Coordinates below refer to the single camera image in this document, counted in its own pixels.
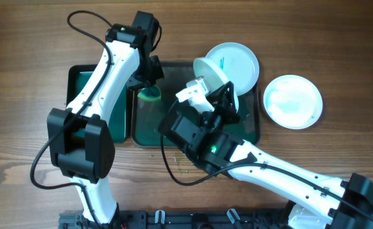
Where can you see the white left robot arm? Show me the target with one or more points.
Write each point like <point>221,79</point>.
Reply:
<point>80,142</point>

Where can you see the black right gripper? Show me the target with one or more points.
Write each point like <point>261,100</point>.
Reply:
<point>220,104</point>

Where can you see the green yellow sponge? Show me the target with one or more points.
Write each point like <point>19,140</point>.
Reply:
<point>150,94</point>

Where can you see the white plate stained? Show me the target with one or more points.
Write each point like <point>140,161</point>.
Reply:
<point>213,78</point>
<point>293,102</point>
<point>239,64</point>

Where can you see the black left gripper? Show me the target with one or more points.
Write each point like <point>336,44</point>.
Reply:
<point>145,80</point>

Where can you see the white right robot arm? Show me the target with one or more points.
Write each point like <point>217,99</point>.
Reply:
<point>317,201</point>

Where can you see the white plate front stained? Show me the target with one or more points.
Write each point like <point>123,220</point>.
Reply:
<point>213,78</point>

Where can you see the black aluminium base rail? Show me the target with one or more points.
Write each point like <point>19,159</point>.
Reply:
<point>263,218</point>

